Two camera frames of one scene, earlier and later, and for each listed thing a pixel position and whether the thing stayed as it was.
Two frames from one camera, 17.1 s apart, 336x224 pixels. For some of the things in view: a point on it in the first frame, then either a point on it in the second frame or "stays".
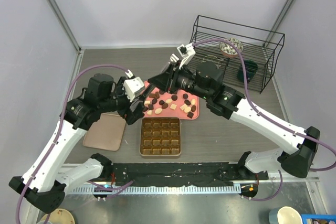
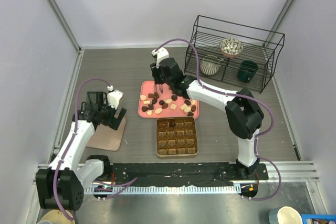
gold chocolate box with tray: x=160 y=136 → x=176 y=136
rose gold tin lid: x=107 y=133 stays
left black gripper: x=130 y=116 → x=115 y=122
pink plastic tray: x=170 y=105 stays
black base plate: x=184 y=174 stays
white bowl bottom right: x=284 y=215 stays
